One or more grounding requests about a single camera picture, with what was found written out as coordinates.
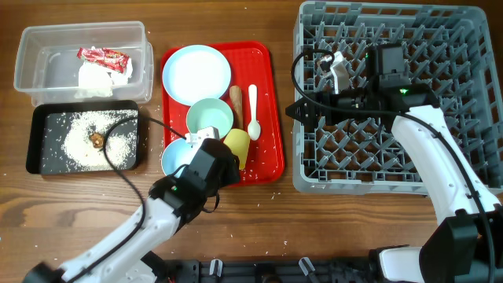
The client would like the yellow plastic cup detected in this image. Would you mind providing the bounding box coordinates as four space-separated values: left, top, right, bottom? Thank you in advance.
223 128 251 170

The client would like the small light blue bowl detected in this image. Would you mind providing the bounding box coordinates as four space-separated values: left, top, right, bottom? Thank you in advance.
161 138 197 175

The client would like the mint green bowl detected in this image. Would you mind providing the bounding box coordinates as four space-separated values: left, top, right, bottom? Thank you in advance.
185 98 234 138

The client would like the white plastic spoon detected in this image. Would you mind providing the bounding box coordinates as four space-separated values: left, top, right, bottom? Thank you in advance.
248 84 261 141

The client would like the brown carrot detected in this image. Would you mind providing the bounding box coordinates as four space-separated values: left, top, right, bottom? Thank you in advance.
229 85 244 129

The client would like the large light blue plate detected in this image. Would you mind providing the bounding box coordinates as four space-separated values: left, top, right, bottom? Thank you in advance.
162 45 232 106

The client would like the brown food scrap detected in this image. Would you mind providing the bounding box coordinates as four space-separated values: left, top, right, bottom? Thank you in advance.
90 132 105 149

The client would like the red snack wrapper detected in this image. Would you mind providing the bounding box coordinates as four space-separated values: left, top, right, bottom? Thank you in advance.
77 48 130 74

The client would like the white napkin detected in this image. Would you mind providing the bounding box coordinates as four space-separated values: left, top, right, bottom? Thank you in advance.
75 59 133 98

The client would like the white rice pile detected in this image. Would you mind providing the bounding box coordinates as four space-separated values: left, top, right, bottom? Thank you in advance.
39 109 138 175

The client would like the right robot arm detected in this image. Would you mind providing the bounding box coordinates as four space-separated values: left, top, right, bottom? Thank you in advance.
286 44 502 282

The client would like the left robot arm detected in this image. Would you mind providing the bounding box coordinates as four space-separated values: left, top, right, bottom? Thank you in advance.
23 138 240 282

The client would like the grey dishwasher rack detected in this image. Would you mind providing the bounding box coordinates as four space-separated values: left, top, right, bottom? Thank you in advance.
292 1 502 195

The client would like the red serving tray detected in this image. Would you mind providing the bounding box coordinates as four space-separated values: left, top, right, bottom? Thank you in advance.
161 41 285 187

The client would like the black plastic tray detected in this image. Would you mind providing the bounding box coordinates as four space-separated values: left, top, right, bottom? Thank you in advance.
26 100 140 175

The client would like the clear plastic bin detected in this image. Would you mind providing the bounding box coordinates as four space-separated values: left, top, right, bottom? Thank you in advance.
13 21 154 106

